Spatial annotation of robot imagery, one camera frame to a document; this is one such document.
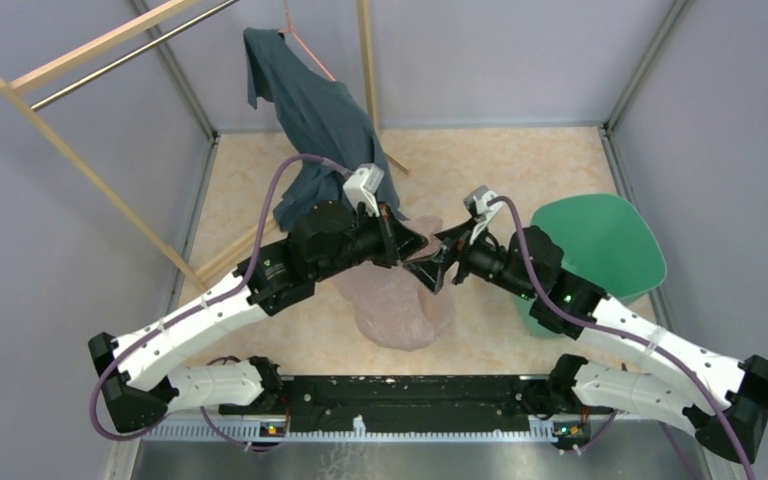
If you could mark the dark teal shirt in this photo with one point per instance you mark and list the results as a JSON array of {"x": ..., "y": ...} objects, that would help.
[{"x": 318, "y": 116}]

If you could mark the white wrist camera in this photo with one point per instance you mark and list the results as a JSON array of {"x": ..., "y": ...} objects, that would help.
[
  {"x": 480, "y": 203},
  {"x": 361, "y": 186}
]

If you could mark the pink clothes hanger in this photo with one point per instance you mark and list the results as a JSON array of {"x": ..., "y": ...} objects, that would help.
[{"x": 291, "y": 30}]

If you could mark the pink plastic trash bag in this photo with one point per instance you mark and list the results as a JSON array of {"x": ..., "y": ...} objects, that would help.
[{"x": 393, "y": 309}]

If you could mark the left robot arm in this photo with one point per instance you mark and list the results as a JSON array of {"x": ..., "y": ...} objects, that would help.
[{"x": 142, "y": 375}]

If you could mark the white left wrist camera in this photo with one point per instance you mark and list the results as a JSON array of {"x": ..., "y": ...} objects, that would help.
[{"x": 361, "y": 186}]

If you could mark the green plastic trash bin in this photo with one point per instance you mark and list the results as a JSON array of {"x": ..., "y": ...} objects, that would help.
[{"x": 602, "y": 246}]

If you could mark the grey slotted cable duct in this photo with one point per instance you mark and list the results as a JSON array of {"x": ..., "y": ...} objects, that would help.
[{"x": 255, "y": 432}]

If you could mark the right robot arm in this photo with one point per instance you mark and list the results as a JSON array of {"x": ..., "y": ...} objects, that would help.
[{"x": 719, "y": 400}]

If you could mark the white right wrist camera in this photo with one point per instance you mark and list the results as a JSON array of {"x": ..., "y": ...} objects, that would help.
[{"x": 480, "y": 203}]

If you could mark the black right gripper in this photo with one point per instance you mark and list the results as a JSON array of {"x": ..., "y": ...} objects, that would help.
[{"x": 431, "y": 270}]

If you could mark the wooden clothes rack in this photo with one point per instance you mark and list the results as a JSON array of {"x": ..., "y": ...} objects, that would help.
[{"x": 59, "y": 235}]

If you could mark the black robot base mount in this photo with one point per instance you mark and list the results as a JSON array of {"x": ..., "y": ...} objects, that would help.
[{"x": 404, "y": 403}]

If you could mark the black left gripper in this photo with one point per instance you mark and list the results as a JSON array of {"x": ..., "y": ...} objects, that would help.
[{"x": 398, "y": 240}]

